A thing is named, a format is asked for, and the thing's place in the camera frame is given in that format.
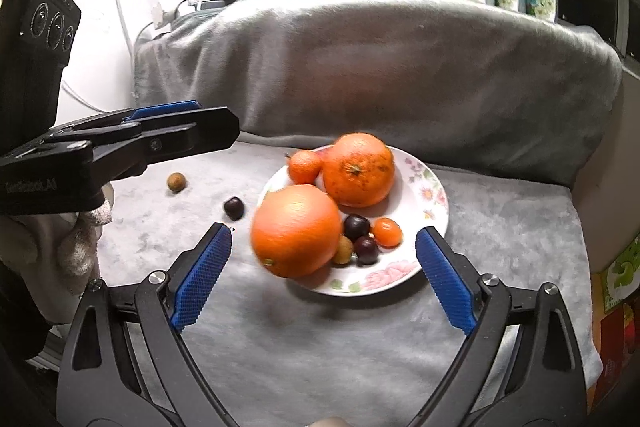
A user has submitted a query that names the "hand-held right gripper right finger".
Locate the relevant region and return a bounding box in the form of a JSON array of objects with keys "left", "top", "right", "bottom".
[{"left": 410, "top": 226, "right": 601, "bottom": 427}]

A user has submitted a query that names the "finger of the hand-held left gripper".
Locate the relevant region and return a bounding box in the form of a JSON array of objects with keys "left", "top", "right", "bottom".
[
  {"left": 45, "top": 107, "right": 241, "bottom": 180},
  {"left": 45, "top": 100, "right": 201, "bottom": 138}
]

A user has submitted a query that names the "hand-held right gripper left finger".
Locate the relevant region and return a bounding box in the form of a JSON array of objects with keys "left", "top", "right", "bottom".
[{"left": 56, "top": 222, "right": 236, "bottom": 427}]

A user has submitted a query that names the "white floral plate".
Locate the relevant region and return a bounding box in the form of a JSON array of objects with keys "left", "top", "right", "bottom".
[{"left": 256, "top": 146, "right": 449, "bottom": 297}]

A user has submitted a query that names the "small mandarin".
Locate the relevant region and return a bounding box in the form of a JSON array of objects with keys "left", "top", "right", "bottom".
[{"left": 372, "top": 217, "right": 404, "bottom": 249}]

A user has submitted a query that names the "large smooth orange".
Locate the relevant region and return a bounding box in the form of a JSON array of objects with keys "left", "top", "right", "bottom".
[{"left": 251, "top": 184, "right": 342, "bottom": 279}]

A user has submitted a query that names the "mandarin with stem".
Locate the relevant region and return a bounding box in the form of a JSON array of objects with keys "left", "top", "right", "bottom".
[{"left": 286, "top": 149, "right": 324, "bottom": 185}]

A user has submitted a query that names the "large orange with stem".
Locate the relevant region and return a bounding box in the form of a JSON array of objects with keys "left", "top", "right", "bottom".
[{"left": 322, "top": 133, "right": 396, "bottom": 208}]

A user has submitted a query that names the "person's left hand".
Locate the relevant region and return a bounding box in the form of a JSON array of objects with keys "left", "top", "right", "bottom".
[{"left": 0, "top": 199, "right": 114, "bottom": 323}]

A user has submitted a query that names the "green printed snack box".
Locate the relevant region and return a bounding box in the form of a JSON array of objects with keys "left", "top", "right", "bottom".
[{"left": 602, "top": 234, "right": 640, "bottom": 314}]

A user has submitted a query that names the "beige cardboard panel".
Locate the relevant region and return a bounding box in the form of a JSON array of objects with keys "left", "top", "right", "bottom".
[{"left": 570, "top": 72, "right": 631, "bottom": 268}]

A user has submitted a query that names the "red printed box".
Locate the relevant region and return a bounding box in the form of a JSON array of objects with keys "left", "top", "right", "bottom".
[{"left": 587, "top": 304, "right": 640, "bottom": 408}]

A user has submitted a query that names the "grey fleece blanket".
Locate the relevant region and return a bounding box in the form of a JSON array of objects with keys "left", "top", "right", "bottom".
[{"left": 95, "top": 0, "right": 623, "bottom": 427}]

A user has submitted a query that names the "white cable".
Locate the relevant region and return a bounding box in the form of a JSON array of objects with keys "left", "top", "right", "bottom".
[{"left": 62, "top": 79, "right": 104, "bottom": 112}]

